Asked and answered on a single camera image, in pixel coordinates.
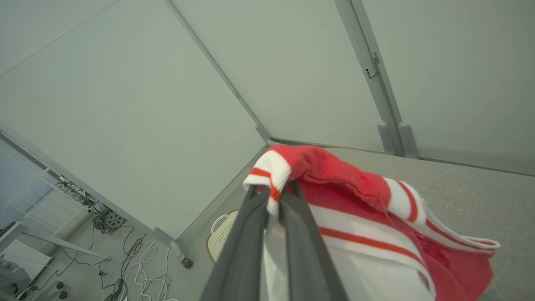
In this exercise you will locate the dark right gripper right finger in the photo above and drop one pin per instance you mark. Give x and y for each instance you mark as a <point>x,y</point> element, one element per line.
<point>309,271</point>

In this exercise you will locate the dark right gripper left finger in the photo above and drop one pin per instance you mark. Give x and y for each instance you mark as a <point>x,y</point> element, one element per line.
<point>238,267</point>

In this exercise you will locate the red white basketball jersey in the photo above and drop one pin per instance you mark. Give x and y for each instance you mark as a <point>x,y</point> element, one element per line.
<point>376,251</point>

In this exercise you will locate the white laundry basket brown rim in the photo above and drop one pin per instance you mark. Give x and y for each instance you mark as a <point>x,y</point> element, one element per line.
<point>221,238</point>

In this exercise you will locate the grey metal floor bar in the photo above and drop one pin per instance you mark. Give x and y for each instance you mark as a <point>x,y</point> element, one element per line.
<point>62,244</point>

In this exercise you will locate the white flat board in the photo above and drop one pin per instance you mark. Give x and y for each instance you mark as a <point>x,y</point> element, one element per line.
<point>25,259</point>

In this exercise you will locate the window with grey blinds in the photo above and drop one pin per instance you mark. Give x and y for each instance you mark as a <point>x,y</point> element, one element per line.
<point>25,188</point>

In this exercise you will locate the grey partition frame with foot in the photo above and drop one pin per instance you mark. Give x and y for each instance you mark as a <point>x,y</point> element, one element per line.
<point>169,242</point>

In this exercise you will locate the thin grey partition frame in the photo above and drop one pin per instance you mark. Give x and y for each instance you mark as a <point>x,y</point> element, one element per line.
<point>263,134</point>

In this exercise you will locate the grey double-foot partition post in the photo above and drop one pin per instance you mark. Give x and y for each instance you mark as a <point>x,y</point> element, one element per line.
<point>363,42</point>

